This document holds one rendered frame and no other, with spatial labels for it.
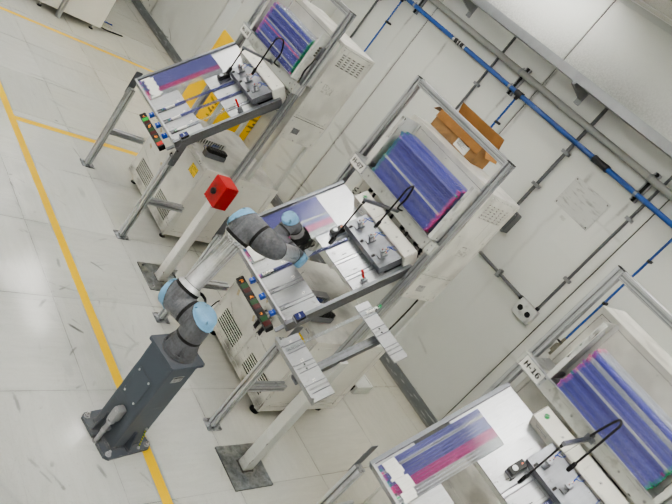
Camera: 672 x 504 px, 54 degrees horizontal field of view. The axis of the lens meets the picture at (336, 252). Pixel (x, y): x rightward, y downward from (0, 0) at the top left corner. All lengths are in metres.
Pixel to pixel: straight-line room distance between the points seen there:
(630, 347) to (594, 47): 2.46
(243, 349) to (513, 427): 1.58
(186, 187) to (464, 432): 2.43
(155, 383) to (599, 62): 3.47
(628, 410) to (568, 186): 2.15
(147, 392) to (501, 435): 1.48
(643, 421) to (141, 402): 1.98
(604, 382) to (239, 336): 1.97
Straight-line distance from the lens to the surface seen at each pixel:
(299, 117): 4.37
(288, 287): 3.28
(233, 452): 3.50
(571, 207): 4.62
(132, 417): 2.98
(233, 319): 3.89
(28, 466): 2.94
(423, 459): 2.86
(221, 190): 3.83
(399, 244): 3.35
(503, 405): 3.02
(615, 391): 2.85
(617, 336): 3.05
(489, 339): 4.73
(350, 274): 3.32
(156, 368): 2.84
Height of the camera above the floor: 2.21
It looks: 21 degrees down
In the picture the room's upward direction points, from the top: 40 degrees clockwise
